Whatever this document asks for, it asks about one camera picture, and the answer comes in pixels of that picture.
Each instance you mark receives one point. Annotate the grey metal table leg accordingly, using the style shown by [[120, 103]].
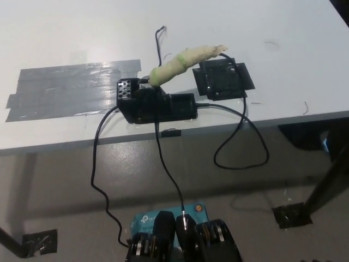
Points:
[[29, 174]]

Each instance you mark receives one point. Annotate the teal tp-link box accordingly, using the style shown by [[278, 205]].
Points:
[[143, 221]]

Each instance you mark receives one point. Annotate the black under-table bracket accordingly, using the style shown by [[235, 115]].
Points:
[[302, 136]]

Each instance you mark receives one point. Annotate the black soldering station base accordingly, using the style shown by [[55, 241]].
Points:
[[152, 109]]

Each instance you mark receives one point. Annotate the black floor tape patch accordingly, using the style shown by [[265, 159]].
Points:
[[41, 243], [289, 215]]

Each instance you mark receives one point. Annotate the black diagonal stand pole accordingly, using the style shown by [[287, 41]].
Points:
[[327, 180], [11, 241]]

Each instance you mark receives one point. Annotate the grey duct tape patch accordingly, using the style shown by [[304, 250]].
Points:
[[68, 88]]

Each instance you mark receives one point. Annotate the black square tape patch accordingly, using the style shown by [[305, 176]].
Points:
[[218, 82]]

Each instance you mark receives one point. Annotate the tape-wrapped soldering iron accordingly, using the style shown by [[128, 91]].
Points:
[[174, 68]]

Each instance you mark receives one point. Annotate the black robot torso blocks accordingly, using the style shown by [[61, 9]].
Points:
[[163, 236]]

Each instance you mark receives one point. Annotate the small black tape strip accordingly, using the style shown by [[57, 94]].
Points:
[[171, 133]]

